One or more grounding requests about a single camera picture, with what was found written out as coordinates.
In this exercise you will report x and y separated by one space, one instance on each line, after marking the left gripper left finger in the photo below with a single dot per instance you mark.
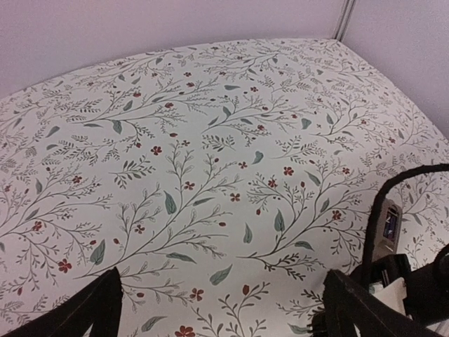
96 308

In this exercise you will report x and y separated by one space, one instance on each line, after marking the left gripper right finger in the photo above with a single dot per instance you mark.
350 308

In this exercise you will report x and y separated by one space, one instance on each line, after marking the white remote control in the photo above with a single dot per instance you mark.
383 247

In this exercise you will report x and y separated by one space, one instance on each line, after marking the dark battery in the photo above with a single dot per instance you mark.
390 228

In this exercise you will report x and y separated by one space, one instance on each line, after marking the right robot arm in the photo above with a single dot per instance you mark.
426 288

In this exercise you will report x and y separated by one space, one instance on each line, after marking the floral patterned table mat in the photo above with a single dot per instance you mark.
221 180

